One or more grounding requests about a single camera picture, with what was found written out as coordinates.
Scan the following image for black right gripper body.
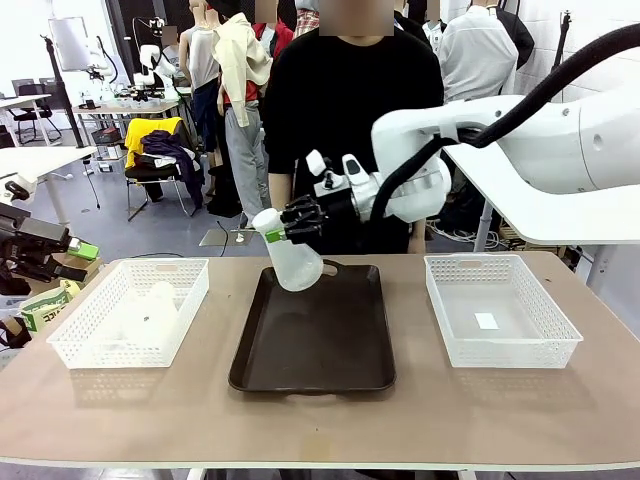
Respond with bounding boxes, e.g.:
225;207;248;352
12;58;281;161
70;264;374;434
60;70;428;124
317;191;360;229

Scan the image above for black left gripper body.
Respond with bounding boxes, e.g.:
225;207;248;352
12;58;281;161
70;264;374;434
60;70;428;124
0;202;32;296

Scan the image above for white plastic conical flask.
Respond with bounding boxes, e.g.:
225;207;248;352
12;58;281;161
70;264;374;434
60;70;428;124
107;281;185;351
251;207;325;293

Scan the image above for person's left forearm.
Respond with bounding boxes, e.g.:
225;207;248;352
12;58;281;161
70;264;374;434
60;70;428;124
407;219;427;255

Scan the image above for person's right forearm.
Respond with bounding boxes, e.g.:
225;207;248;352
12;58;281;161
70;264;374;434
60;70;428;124
268;171;295;211

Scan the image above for brown cardboard box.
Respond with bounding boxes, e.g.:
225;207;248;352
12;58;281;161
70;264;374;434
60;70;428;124
29;252;105;297

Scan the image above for cardboard box with green print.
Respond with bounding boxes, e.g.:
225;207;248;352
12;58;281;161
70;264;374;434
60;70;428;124
18;291;71;335

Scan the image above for metal floor plate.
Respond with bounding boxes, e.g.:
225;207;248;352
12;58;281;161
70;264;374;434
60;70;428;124
199;228;261;248

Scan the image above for white height-adjustable desk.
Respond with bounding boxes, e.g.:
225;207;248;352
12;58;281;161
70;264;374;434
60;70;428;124
0;146;100;226

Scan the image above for grey trousers on mannequin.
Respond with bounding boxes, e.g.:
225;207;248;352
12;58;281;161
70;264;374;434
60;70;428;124
224;102;271;225

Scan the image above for person in black shirt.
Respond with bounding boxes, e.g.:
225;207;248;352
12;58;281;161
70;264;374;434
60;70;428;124
262;0;446;256

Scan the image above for dark brown plastic tray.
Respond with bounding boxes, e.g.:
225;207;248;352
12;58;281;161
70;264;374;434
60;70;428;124
228;263;398;399

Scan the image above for black metal chair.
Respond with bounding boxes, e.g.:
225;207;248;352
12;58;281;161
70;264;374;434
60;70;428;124
124;149;201;222

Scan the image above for white perforated plastic basket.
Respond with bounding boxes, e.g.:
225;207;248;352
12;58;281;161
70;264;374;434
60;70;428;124
46;257;211;371

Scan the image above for dark purple garment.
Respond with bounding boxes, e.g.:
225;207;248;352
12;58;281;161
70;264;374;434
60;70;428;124
141;129;206;211

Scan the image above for white perforated basket with label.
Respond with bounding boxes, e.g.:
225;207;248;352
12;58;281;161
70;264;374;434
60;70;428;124
423;253;585;370

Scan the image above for yellow cloth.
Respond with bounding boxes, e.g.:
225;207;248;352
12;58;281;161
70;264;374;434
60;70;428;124
123;117;185;170

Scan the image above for black tripod stand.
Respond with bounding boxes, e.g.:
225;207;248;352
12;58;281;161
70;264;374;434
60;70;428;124
39;34;87;150

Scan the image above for cream jacket on mannequin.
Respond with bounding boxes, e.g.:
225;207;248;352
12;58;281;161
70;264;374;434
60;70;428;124
212;13;274;129

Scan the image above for person in red top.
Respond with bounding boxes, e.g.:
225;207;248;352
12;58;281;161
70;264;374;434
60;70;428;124
252;19;296;64

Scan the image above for mannequin in white tank top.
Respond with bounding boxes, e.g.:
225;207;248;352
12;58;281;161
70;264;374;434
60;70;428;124
179;4;222;156

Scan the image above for large white side table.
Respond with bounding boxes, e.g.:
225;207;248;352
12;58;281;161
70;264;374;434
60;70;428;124
442;144;640;254

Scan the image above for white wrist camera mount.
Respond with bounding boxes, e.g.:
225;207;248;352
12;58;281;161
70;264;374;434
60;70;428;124
305;149;375;201

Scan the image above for black braided cable sleeve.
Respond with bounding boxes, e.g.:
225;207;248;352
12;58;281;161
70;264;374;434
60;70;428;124
368;27;640;224

